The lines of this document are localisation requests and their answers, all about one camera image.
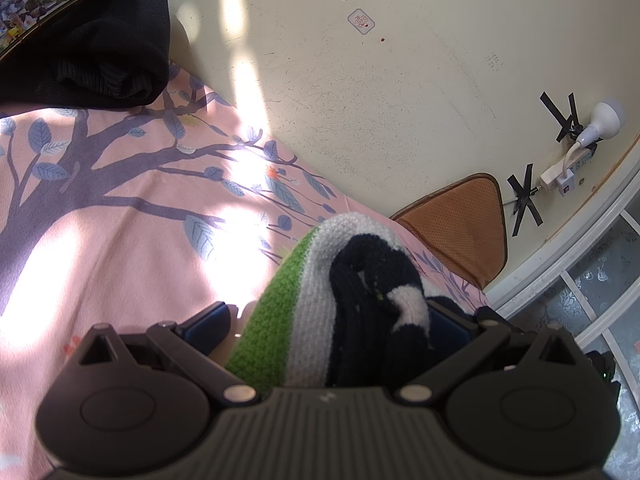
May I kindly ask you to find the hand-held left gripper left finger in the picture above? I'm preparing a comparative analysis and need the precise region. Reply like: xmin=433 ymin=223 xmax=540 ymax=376
xmin=75 ymin=301 xmax=261 ymax=405

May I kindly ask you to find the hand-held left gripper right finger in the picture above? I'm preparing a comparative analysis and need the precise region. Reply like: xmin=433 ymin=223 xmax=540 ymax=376
xmin=397 ymin=307 xmax=583 ymax=405

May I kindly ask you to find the green navy white knit sweater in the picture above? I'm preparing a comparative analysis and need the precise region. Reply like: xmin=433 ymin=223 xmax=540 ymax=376
xmin=224 ymin=211 xmax=481 ymax=390

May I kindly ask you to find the brown mesh seat cushion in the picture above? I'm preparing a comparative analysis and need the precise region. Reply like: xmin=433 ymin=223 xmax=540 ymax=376
xmin=389 ymin=172 xmax=508 ymax=292

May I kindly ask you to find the pink floral bedsheet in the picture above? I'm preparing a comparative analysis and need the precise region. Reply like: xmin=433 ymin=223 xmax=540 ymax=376
xmin=0 ymin=60 xmax=493 ymax=480

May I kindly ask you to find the black tape cross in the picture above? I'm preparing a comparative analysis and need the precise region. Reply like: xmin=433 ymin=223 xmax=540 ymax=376
xmin=507 ymin=163 xmax=545 ymax=238
xmin=539 ymin=91 xmax=585 ymax=144

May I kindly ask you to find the white power strip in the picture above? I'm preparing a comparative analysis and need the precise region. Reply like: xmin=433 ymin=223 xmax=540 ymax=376
xmin=539 ymin=141 xmax=599 ymax=192

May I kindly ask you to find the white plug-in lamp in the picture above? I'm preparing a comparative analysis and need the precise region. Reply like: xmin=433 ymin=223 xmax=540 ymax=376
xmin=570 ymin=101 xmax=627 ymax=151

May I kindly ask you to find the black cloth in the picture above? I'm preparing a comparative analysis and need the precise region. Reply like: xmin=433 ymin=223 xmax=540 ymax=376
xmin=0 ymin=0 xmax=172 ymax=112

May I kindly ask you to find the phone with lit screen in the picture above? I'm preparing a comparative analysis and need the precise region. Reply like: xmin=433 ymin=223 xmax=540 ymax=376
xmin=0 ymin=0 xmax=89 ymax=58

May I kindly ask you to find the white window frame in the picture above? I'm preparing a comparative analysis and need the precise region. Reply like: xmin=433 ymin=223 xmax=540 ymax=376
xmin=484 ymin=130 xmax=640 ymax=480

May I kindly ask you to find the square wall sticker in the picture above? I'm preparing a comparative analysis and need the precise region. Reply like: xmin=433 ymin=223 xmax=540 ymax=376
xmin=347 ymin=7 xmax=377 ymax=36

